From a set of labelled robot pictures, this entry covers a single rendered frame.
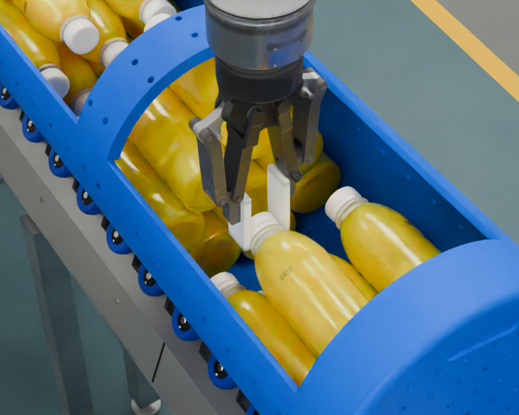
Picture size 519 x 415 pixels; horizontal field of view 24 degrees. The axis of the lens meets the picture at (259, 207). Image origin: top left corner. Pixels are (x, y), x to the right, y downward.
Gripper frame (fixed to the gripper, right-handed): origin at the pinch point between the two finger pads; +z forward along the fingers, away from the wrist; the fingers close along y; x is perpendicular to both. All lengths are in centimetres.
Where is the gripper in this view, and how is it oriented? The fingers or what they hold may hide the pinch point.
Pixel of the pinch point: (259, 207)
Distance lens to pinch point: 115.2
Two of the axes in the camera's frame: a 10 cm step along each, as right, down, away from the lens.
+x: -5.5, -6.1, 5.7
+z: 0.0, 6.9, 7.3
